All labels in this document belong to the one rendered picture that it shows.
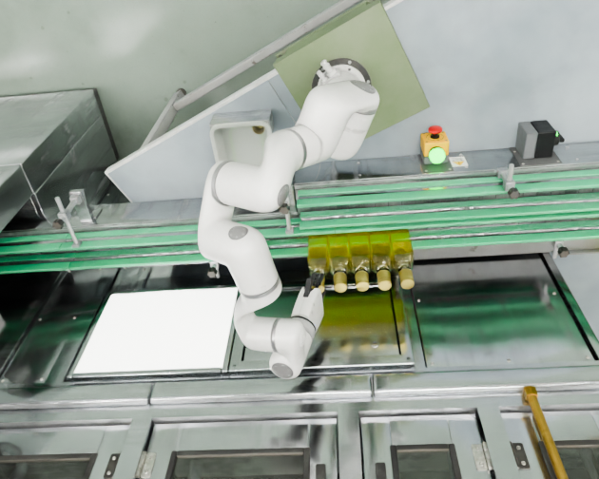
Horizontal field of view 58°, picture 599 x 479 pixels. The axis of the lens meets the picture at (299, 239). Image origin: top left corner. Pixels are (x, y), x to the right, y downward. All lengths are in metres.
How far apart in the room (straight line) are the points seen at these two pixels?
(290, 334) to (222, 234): 0.28
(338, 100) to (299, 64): 0.40
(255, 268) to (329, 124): 0.31
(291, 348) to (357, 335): 0.34
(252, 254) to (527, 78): 0.98
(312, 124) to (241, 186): 0.20
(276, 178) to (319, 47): 0.56
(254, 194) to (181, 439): 0.67
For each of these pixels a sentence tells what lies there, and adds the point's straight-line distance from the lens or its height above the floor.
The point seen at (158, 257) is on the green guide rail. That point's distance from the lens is 1.70.
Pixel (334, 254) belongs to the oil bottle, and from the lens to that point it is 1.47.
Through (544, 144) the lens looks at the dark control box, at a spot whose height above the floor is 0.83.
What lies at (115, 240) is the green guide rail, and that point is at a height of 0.94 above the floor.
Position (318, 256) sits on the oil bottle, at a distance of 1.47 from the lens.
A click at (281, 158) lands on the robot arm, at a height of 1.36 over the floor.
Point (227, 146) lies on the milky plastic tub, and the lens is 1.64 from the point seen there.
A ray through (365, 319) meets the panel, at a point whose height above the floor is 1.16.
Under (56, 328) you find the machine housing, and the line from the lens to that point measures 1.79.
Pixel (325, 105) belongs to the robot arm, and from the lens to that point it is 1.05.
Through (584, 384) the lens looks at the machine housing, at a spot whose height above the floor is 1.39.
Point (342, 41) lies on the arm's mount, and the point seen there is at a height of 0.84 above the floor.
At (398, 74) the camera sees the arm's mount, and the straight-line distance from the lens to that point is 1.46.
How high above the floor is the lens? 2.22
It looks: 54 degrees down
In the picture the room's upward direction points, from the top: 176 degrees counter-clockwise
